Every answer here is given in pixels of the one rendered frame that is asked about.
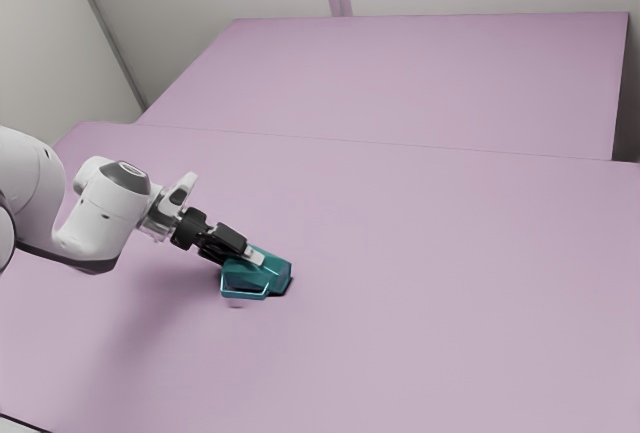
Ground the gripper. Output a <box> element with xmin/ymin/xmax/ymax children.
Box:
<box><xmin>168</xmin><ymin>206</ymin><xmax>266</xmax><ymax>266</ymax></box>

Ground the teal faceted mug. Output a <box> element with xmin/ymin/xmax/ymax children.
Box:
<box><xmin>219</xmin><ymin>243</ymin><xmax>294</xmax><ymax>300</ymax></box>

